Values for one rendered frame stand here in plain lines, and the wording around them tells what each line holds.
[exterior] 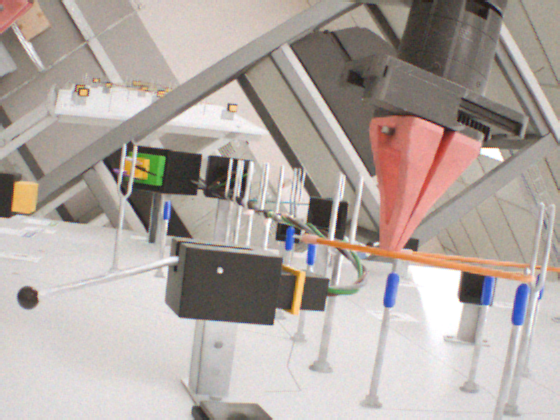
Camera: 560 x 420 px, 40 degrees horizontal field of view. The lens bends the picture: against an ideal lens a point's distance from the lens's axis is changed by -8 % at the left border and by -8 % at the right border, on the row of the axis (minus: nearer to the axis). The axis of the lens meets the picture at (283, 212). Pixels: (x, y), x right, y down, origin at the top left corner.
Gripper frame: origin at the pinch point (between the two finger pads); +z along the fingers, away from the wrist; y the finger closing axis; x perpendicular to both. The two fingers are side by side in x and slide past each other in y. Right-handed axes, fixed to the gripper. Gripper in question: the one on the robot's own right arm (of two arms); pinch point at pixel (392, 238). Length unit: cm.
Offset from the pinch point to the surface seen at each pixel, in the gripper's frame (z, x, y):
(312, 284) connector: 3.9, -1.9, 3.1
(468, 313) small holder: 3.9, -25.1, -20.7
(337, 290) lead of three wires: 3.9, -3.7, 0.9
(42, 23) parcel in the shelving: -107, -695, 97
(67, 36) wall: -110, -751, 74
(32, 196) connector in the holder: 6.1, -36.2, 21.8
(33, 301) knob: 9.5, -1.1, 18.4
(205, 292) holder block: 5.9, -0.5, 9.3
